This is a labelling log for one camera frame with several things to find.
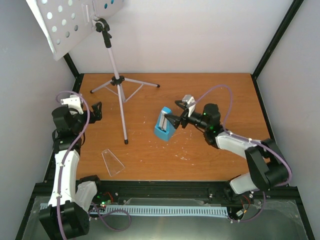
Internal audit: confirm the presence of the left black corner post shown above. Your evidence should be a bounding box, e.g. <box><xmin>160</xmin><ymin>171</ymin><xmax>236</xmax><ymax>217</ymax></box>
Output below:
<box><xmin>63</xmin><ymin>53</ymin><xmax>84</xmax><ymax>93</ymax></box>

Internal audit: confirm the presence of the black aluminium frame rail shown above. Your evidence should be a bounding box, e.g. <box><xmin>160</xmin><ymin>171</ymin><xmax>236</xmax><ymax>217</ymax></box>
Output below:
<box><xmin>30</xmin><ymin>180</ymin><xmax>302</xmax><ymax>207</ymax></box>

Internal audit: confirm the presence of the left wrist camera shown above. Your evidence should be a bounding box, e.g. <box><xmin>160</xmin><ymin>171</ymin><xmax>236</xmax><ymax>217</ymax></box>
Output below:
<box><xmin>60</xmin><ymin>94</ymin><xmax>84</xmax><ymax>115</ymax></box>

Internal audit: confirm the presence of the clear plastic metronome cover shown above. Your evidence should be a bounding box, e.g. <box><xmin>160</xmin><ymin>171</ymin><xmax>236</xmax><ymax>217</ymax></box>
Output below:
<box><xmin>101</xmin><ymin>148</ymin><xmax>125</xmax><ymax>177</ymax></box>

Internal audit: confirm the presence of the right black corner post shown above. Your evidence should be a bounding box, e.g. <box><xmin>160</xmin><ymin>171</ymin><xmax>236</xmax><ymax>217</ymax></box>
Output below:
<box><xmin>251</xmin><ymin>0</ymin><xmax>306</xmax><ymax>78</ymax></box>

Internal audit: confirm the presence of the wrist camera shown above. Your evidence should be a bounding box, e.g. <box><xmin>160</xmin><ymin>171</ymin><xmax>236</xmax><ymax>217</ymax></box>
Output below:
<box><xmin>60</xmin><ymin>94</ymin><xmax>84</xmax><ymax>115</ymax></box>
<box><xmin>182</xmin><ymin>94</ymin><xmax>196</xmax><ymax>117</ymax></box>

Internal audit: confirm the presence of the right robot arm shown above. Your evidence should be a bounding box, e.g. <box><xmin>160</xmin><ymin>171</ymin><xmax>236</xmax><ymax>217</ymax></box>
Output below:
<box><xmin>164</xmin><ymin>100</ymin><xmax>292</xmax><ymax>202</ymax></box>

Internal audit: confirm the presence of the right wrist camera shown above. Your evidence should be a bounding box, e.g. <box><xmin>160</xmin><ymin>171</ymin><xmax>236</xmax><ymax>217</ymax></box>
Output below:
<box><xmin>182</xmin><ymin>94</ymin><xmax>196</xmax><ymax>117</ymax></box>

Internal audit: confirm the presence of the blue metronome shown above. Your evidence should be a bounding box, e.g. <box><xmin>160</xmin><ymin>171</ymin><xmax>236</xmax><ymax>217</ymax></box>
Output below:
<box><xmin>154</xmin><ymin>106</ymin><xmax>176</xmax><ymax>142</ymax></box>

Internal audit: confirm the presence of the white perforated music stand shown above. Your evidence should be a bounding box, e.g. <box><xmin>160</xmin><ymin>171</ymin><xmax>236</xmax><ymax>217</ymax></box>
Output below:
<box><xmin>27</xmin><ymin>0</ymin><xmax>160</xmax><ymax>144</ymax></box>

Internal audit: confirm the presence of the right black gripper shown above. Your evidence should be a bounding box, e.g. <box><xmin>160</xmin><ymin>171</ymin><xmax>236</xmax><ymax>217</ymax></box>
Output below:
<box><xmin>164</xmin><ymin>101</ymin><xmax>209</xmax><ymax>131</ymax></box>

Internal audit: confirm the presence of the light blue cable duct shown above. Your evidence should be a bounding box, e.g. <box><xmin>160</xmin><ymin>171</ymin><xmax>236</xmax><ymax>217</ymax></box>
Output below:
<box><xmin>39</xmin><ymin>202</ymin><xmax>230</xmax><ymax>218</ymax></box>

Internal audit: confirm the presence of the metal base plate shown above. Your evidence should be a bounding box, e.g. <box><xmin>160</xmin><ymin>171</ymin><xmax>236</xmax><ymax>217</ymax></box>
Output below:
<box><xmin>22</xmin><ymin>196</ymin><xmax>308</xmax><ymax>240</ymax></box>

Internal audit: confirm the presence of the black corner post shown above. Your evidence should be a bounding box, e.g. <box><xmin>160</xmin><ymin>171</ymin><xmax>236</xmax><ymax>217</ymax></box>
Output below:
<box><xmin>251</xmin><ymin>0</ymin><xmax>306</xmax><ymax>78</ymax></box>
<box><xmin>63</xmin><ymin>53</ymin><xmax>84</xmax><ymax>93</ymax></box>

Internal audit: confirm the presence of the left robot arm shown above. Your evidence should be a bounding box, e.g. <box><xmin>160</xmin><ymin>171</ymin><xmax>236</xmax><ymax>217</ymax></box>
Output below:
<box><xmin>39</xmin><ymin>102</ymin><xmax>104</xmax><ymax>240</ymax></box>

